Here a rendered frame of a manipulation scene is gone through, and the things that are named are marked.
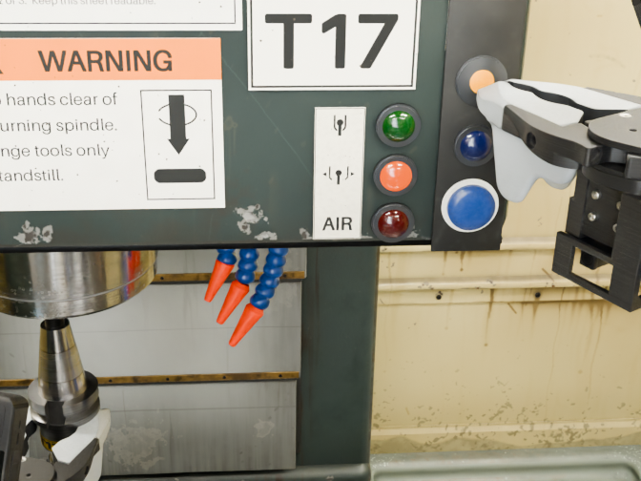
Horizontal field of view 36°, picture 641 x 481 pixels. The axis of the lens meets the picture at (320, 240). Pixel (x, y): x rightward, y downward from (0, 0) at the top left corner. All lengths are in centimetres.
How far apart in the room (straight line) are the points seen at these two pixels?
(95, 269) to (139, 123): 22
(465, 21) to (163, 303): 87
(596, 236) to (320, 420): 105
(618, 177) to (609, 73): 128
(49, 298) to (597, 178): 46
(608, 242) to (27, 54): 33
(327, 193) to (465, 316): 130
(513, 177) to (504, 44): 8
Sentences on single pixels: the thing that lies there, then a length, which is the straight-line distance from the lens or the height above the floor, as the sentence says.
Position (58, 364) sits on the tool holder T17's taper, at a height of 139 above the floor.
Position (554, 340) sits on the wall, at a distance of 196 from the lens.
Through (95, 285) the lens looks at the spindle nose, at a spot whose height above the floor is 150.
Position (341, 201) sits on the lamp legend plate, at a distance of 60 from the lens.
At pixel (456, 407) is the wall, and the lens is 200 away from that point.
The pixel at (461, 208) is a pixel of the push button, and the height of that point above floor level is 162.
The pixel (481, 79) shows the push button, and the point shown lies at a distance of 59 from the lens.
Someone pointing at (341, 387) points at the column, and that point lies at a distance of 149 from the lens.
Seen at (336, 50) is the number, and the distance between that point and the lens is 57.
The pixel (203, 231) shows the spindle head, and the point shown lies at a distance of 61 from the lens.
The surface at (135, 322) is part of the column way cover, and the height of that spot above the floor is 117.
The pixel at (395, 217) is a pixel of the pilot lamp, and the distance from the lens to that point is 61.
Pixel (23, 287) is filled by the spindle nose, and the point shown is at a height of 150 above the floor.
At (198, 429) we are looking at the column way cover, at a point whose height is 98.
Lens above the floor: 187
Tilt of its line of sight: 26 degrees down
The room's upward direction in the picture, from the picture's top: 1 degrees clockwise
